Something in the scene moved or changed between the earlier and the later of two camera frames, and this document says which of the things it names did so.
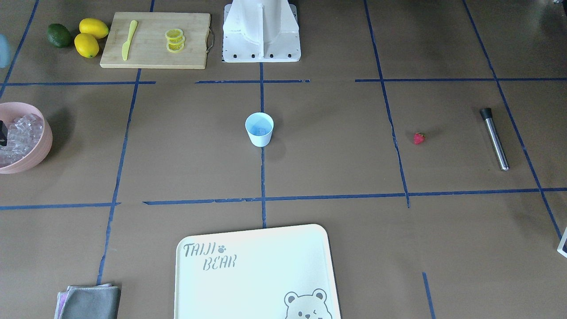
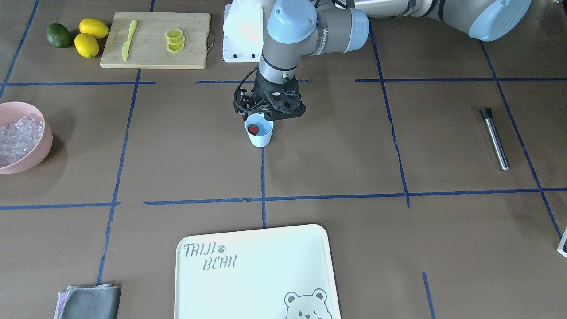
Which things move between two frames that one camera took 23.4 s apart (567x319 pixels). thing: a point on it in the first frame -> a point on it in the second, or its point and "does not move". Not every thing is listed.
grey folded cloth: [102, 301] does not move
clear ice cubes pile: [24, 133] does not move
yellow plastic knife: [126, 46] does not move
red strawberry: [419, 137] -> [253, 129]
